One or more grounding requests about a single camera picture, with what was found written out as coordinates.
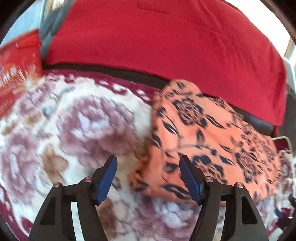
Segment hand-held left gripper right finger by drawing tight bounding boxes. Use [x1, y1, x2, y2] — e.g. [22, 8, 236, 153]
[179, 155, 270, 241]

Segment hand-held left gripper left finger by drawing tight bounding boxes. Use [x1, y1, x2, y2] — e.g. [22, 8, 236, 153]
[28, 155, 118, 241]

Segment orange floral shirt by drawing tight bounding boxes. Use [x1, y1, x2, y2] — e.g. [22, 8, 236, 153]
[129, 79, 284, 207]

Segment floral plush blanket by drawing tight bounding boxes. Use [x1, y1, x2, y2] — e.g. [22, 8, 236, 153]
[0, 69, 296, 241]

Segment dark leather sofa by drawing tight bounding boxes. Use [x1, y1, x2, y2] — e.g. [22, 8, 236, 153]
[40, 0, 279, 138]

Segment red printed box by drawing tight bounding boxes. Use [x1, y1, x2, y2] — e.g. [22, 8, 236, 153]
[0, 29, 45, 119]

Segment red blanket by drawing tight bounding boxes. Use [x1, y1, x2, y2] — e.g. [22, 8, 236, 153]
[45, 0, 289, 137]

